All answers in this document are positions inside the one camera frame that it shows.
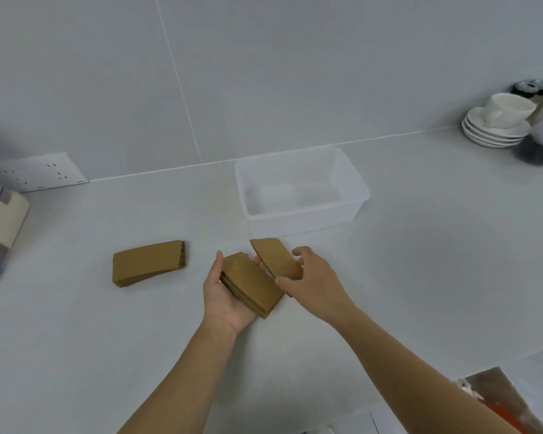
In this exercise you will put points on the orange object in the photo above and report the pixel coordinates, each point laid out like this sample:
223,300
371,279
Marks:
507,420

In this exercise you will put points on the white ceramic cup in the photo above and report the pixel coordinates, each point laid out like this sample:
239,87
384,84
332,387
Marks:
507,110

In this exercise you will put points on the brown cardboard box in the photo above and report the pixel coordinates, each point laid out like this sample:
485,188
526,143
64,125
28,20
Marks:
502,388

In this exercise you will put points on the person's right hand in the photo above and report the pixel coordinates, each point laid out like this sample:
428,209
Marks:
319,291

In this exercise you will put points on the stack of brown cardboard sleeves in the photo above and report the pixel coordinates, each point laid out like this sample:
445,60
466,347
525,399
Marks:
147,264

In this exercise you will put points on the person's left forearm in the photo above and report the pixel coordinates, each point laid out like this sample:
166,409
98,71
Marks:
188,384

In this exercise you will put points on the glass jar with dark contents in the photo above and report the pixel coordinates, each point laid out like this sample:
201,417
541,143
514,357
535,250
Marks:
540,146

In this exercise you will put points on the white wall outlet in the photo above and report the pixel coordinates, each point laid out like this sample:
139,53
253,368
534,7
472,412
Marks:
36,172

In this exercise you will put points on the person's left thumb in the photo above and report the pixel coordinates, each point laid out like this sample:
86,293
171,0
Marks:
216,268

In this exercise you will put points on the white object in box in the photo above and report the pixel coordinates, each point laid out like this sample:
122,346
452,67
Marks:
470,389

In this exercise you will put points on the person's left hand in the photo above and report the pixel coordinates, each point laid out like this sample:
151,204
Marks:
219,307

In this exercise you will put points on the person's right forearm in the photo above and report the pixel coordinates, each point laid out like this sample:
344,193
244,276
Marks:
411,379

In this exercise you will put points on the black lidded jar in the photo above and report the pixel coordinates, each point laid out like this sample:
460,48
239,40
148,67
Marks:
531,87

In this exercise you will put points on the clear plastic container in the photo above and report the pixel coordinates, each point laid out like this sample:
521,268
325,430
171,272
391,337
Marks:
301,189

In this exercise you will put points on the white saucer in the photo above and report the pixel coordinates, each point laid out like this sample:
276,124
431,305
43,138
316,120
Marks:
491,145
475,118
488,140
491,136

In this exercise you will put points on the person's right thumb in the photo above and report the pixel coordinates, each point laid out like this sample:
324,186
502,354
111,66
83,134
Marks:
287,282

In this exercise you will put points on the single brown cardboard sleeve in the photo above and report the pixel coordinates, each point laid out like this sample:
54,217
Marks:
274,257

